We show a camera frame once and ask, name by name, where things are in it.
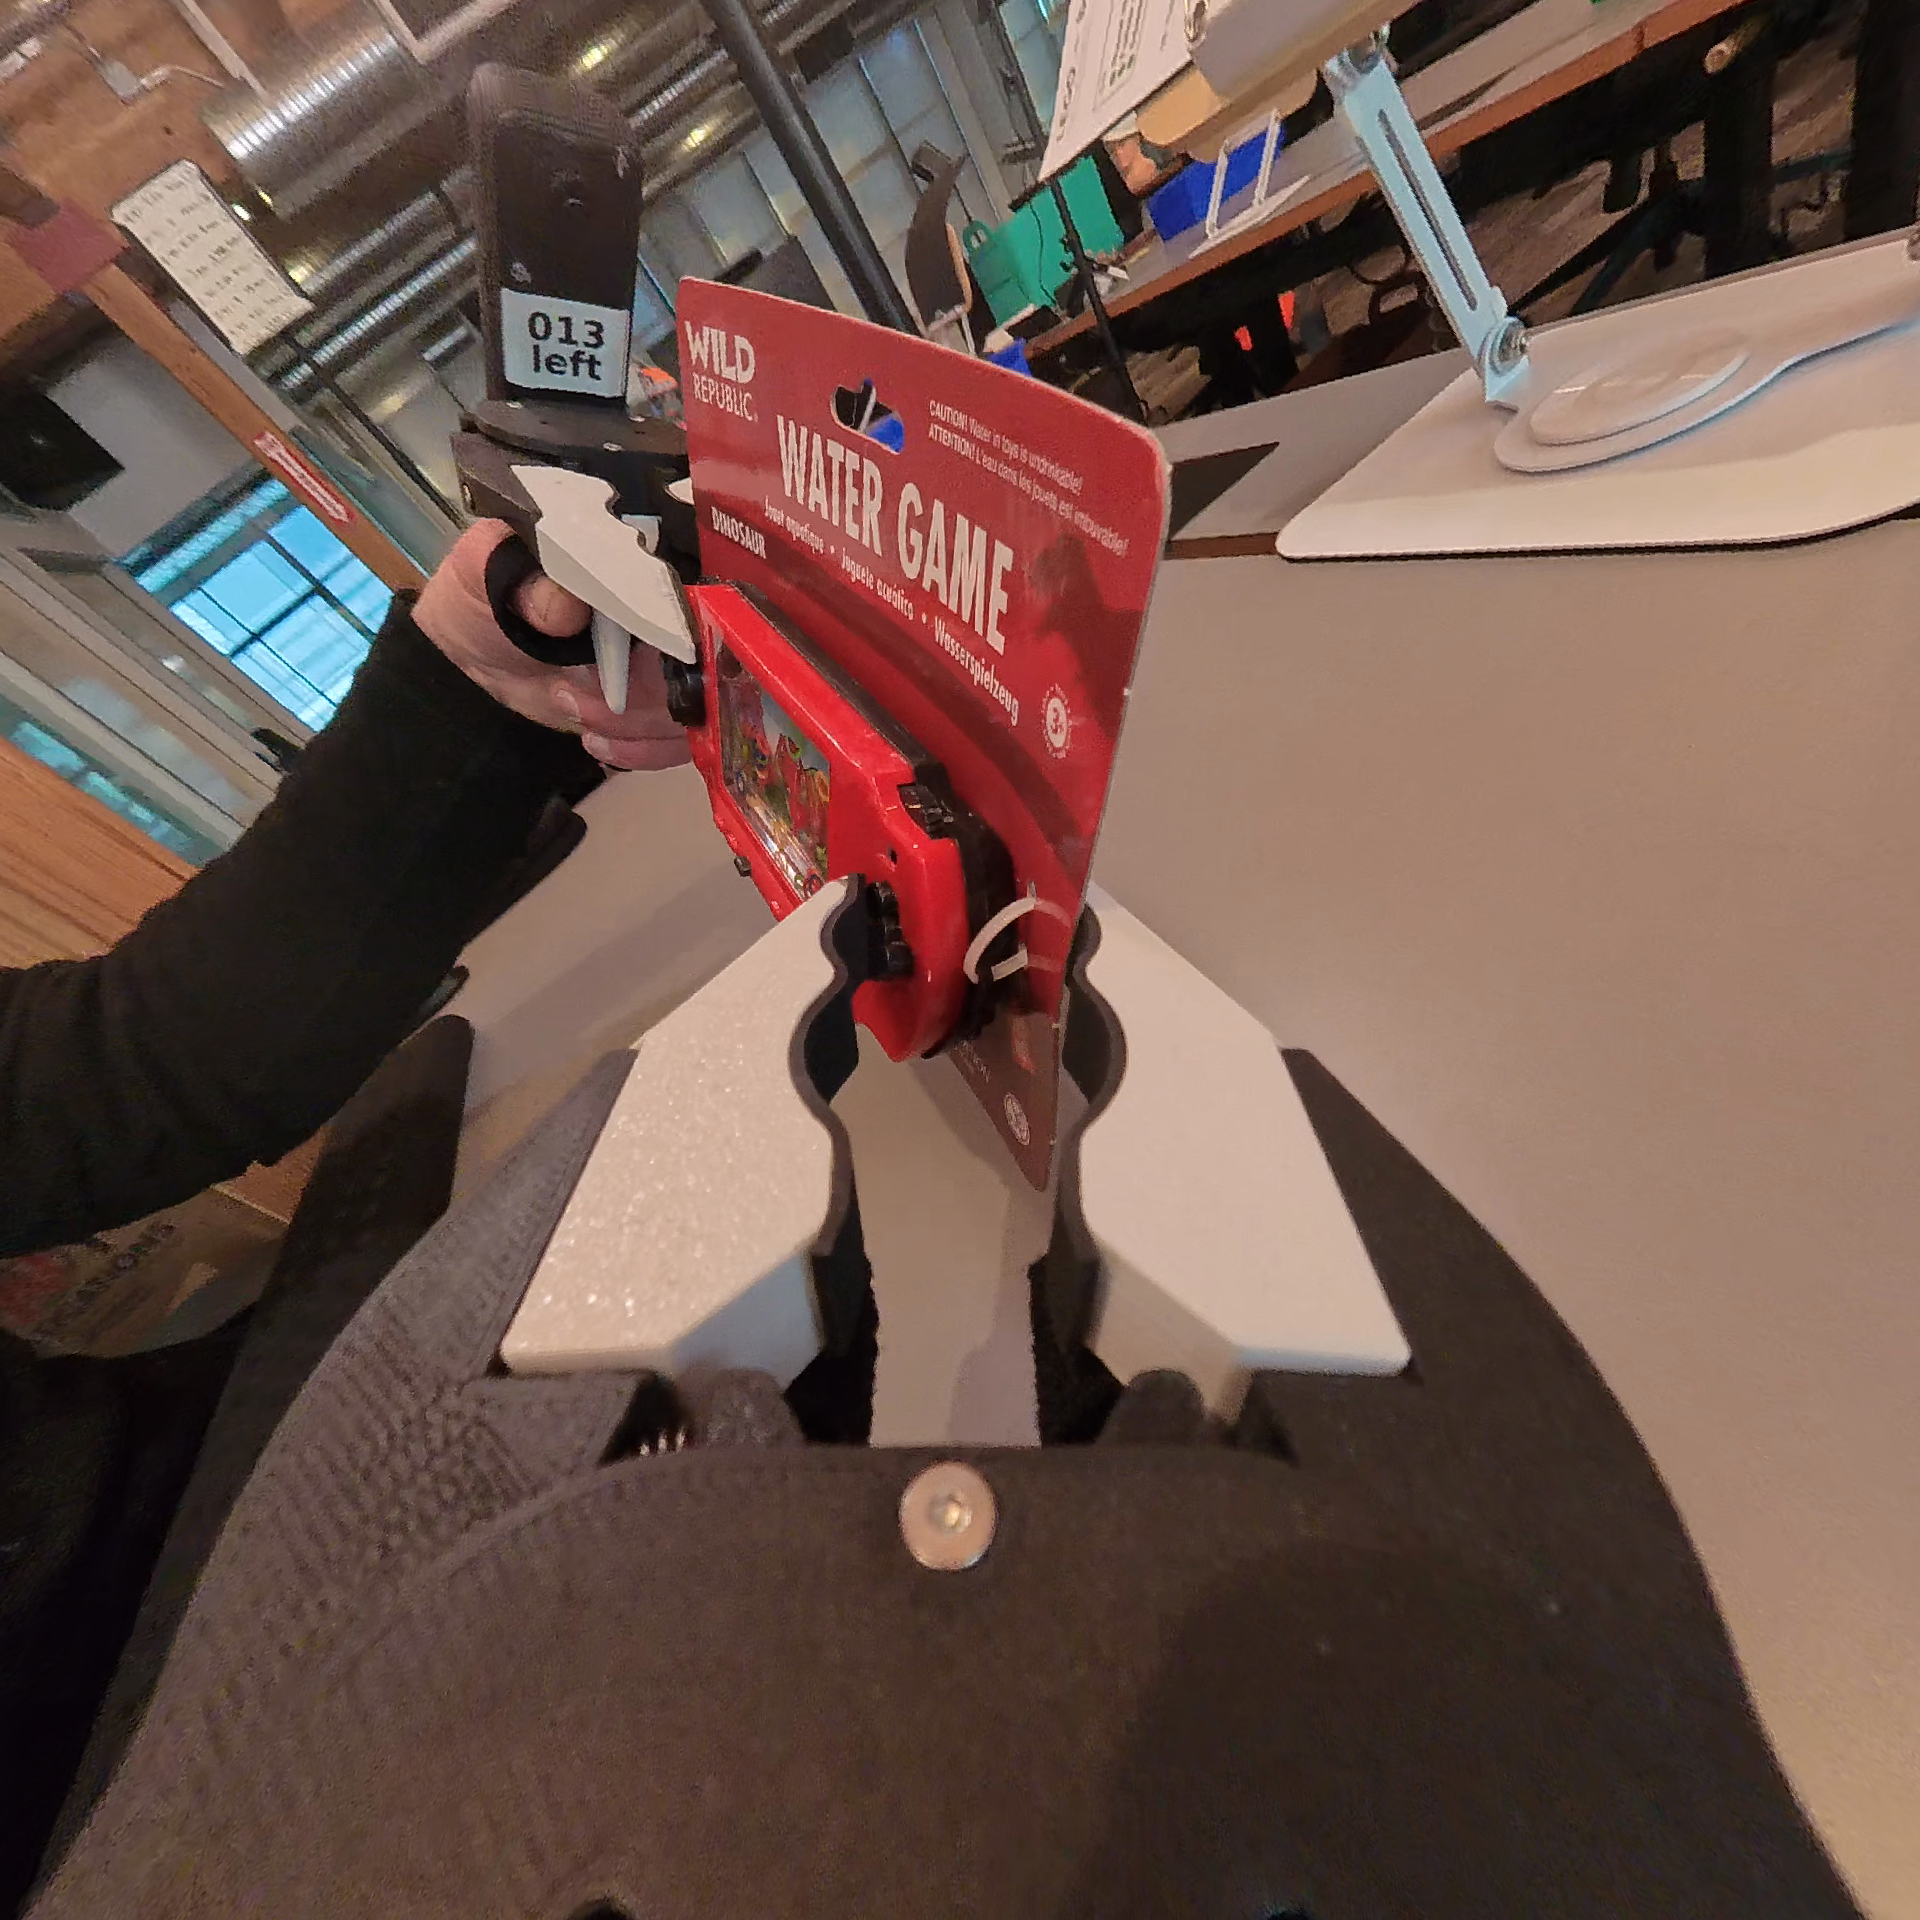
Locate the person's left forearm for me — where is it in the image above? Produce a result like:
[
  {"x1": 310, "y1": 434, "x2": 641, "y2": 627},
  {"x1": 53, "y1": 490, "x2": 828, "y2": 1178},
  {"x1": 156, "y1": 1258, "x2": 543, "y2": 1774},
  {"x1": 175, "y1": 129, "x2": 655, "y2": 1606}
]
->
[{"x1": 0, "y1": 591, "x2": 601, "y2": 1262}]

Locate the wooden table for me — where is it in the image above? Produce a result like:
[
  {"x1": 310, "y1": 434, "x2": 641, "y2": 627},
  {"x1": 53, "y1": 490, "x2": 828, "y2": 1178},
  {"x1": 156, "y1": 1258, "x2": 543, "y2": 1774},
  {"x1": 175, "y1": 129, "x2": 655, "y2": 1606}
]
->
[{"x1": 1026, "y1": 0, "x2": 1757, "y2": 355}]

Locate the printed paper sheet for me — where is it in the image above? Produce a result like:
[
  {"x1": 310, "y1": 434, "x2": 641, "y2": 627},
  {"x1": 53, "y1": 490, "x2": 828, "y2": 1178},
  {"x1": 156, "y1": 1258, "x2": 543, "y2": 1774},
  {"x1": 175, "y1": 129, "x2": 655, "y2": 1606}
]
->
[{"x1": 1041, "y1": 0, "x2": 1202, "y2": 185}]

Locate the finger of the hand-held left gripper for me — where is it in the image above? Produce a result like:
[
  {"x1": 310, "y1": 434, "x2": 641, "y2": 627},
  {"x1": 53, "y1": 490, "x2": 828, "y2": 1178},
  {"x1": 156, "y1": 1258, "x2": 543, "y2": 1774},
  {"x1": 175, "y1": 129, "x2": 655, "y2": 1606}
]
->
[
  {"x1": 509, "y1": 465, "x2": 701, "y2": 670},
  {"x1": 609, "y1": 477, "x2": 707, "y2": 588}
]

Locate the red handheld toy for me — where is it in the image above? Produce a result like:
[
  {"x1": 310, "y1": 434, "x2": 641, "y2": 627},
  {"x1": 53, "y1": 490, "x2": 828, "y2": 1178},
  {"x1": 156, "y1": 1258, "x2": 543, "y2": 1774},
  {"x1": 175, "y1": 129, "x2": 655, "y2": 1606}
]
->
[{"x1": 673, "y1": 275, "x2": 1172, "y2": 1194}]

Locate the person's black clothing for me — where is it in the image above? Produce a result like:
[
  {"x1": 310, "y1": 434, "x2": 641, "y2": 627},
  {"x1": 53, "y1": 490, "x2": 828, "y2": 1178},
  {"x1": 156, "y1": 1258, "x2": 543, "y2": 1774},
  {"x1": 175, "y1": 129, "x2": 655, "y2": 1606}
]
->
[{"x1": 0, "y1": 1334, "x2": 226, "y2": 1876}]

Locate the black desk mat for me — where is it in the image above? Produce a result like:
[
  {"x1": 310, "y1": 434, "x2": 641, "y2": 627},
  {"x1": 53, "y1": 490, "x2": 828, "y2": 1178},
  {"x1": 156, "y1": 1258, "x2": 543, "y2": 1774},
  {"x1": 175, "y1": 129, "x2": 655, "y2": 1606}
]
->
[{"x1": 1167, "y1": 438, "x2": 1281, "y2": 545}]

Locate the white printed chart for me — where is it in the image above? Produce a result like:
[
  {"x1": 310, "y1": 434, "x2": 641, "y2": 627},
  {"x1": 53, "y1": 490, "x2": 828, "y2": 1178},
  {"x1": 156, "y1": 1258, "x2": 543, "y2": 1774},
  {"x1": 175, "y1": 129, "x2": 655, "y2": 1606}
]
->
[{"x1": 113, "y1": 157, "x2": 317, "y2": 355}]

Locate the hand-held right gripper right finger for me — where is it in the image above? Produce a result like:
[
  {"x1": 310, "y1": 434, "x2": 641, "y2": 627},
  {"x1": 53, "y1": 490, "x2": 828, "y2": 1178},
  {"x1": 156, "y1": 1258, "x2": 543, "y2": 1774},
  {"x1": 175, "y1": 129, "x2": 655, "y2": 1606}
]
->
[{"x1": 1031, "y1": 884, "x2": 1415, "y2": 1449}]

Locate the green tote bag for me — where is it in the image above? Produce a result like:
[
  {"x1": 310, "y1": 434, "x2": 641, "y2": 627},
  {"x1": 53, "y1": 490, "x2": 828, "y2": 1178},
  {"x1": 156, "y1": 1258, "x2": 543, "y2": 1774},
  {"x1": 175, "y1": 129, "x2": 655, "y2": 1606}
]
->
[{"x1": 964, "y1": 157, "x2": 1123, "y2": 329}]

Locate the small white stand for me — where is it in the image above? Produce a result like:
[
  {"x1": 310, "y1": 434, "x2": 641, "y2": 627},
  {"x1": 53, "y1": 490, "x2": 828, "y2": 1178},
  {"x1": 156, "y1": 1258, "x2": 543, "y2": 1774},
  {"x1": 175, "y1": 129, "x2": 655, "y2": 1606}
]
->
[{"x1": 1199, "y1": 111, "x2": 1307, "y2": 242}]

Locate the printed cardboard box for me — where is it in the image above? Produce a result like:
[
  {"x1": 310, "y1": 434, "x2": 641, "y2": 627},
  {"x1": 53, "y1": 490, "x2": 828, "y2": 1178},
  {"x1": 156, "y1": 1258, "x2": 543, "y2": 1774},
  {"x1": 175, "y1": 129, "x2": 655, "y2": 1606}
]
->
[{"x1": 0, "y1": 1183, "x2": 324, "y2": 1354}]

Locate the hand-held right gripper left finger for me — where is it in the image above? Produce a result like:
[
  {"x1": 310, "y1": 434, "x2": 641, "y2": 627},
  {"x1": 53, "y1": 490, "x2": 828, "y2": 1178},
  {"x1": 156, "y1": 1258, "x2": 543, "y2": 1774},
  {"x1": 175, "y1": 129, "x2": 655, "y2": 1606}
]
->
[{"x1": 498, "y1": 878, "x2": 879, "y2": 1449}]

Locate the black pole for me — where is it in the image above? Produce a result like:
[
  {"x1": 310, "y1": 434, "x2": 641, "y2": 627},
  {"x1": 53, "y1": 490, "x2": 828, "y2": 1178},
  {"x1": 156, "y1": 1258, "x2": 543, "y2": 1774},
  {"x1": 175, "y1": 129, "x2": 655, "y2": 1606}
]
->
[{"x1": 698, "y1": 0, "x2": 922, "y2": 339}]

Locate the person's left hand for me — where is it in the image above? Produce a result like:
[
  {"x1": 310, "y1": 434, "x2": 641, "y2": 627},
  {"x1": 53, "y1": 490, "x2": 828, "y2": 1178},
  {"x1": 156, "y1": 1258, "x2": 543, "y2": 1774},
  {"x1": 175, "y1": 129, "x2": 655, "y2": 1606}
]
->
[{"x1": 411, "y1": 516, "x2": 695, "y2": 775}]

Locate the black tripod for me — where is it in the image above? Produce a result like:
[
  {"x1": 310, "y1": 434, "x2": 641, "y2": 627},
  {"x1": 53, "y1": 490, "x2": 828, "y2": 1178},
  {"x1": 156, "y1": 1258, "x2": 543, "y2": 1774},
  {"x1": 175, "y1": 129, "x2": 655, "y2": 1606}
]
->
[{"x1": 1050, "y1": 181, "x2": 1145, "y2": 426}]

